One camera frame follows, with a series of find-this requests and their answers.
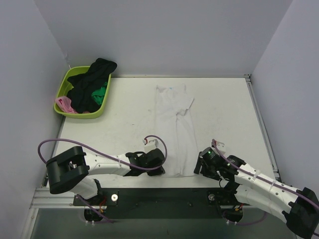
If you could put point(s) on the green t shirt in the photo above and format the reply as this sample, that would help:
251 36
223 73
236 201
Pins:
98 95

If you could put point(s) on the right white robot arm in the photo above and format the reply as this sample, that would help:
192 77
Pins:
298 209

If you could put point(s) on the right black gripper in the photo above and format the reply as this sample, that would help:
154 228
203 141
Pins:
199 168

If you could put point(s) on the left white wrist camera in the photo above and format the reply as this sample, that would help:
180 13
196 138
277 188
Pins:
150 145

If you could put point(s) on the pink t shirt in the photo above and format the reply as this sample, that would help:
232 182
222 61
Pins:
64 104

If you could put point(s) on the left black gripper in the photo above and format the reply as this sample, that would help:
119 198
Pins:
156 171

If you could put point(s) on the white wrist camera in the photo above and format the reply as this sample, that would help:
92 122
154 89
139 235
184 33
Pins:
150 145
218 146

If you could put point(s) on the white t shirt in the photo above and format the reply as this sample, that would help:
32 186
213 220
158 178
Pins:
174 125

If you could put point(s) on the lime green plastic basket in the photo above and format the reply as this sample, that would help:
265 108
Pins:
65 87

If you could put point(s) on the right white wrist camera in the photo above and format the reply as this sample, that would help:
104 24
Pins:
218 146

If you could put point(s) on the black t shirt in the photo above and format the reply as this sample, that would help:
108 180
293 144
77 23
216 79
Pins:
86 83

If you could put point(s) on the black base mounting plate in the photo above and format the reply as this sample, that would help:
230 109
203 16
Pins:
161 203

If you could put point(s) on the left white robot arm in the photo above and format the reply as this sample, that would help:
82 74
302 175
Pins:
70 170

